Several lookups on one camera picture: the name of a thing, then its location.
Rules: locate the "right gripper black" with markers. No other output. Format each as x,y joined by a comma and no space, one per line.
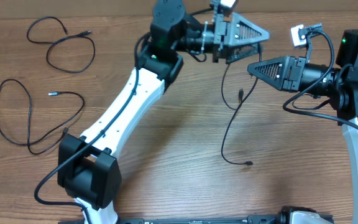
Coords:
281,78

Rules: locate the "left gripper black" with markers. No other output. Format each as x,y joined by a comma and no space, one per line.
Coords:
225,30

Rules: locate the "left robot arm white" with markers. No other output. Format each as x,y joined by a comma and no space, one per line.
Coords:
88,167

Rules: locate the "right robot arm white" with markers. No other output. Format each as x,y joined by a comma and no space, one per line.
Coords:
328,92

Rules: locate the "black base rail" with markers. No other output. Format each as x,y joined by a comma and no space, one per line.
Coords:
251,219

